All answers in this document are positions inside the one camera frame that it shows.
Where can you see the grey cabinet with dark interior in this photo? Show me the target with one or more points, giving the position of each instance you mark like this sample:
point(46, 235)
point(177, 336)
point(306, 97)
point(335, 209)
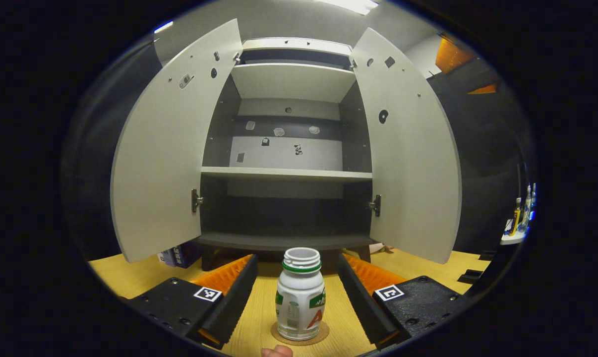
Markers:
point(284, 213)

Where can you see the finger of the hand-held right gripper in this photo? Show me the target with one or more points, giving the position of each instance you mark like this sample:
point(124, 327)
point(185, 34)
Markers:
point(452, 54)
point(485, 89)

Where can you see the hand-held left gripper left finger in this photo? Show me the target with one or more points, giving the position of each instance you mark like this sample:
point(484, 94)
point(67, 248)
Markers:
point(237, 297)

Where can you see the blue cardboard box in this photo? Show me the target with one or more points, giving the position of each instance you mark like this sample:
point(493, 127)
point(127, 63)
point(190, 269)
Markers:
point(180, 254)

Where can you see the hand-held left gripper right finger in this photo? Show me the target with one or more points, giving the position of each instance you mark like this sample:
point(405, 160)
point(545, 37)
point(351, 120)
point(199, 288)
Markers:
point(361, 302)

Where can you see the grey cabinet shelf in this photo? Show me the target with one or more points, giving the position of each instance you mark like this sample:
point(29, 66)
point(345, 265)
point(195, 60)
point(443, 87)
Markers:
point(284, 173)
point(291, 82)

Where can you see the round cork coaster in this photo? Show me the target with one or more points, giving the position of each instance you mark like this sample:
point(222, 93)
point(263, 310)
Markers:
point(324, 333)

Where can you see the white bottle with green label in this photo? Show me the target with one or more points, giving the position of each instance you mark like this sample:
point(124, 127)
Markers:
point(299, 297)

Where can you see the short ceiling light panel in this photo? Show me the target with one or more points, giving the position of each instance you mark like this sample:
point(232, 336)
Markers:
point(163, 27)

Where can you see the small yellow bottle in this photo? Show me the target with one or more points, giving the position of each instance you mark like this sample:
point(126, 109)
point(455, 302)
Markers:
point(517, 218)

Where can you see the small black block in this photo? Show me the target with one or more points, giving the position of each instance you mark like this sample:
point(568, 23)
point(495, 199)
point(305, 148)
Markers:
point(487, 256)
point(470, 276)

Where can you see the grey cabinet door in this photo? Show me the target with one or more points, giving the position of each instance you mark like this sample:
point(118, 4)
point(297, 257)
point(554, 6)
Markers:
point(165, 148)
point(413, 173)

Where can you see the black backdrop cloth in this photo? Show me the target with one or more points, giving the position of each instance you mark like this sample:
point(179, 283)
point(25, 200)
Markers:
point(95, 173)
point(487, 198)

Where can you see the long ceiling light panel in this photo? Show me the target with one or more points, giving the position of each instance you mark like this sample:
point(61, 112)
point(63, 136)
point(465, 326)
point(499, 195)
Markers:
point(351, 5)

